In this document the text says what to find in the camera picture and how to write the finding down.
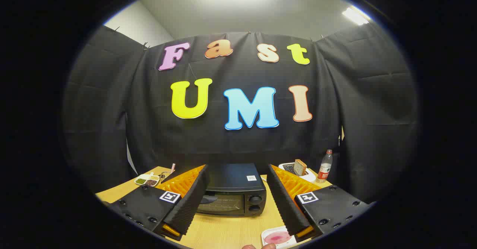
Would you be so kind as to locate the white pop-up toaster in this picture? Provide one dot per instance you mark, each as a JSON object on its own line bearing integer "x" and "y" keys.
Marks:
{"x": 287, "y": 167}

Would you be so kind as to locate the ceiling light panel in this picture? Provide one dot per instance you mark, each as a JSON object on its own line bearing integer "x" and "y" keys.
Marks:
{"x": 356, "y": 16}

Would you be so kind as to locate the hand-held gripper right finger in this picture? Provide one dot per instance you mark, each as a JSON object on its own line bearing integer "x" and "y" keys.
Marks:
{"x": 283, "y": 204}

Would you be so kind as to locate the white divided dish of beans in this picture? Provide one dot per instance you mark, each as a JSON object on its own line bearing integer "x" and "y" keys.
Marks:
{"x": 147, "y": 180}

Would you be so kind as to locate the brown bread slice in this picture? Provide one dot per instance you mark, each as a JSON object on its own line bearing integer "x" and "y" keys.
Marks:
{"x": 300, "y": 167}

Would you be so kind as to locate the white square plate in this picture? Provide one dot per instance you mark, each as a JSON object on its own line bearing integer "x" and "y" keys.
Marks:
{"x": 269, "y": 229}

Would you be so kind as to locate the clear water bottle red label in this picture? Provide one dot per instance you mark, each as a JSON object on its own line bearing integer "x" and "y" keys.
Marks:
{"x": 325, "y": 169}

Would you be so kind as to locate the pink ham slice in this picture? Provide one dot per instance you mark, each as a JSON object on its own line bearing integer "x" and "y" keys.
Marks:
{"x": 277, "y": 237}

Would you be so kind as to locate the pink stick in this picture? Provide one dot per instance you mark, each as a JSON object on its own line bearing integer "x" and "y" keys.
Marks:
{"x": 173, "y": 167}

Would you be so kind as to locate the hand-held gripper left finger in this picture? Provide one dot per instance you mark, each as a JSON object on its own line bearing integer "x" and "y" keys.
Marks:
{"x": 193, "y": 200}

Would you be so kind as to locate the black toaster oven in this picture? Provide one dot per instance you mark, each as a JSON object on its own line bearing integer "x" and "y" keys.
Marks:
{"x": 231, "y": 178}

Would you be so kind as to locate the black backdrop cloth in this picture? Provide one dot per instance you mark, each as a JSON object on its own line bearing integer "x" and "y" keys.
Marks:
{"x": 111, "y": 111}

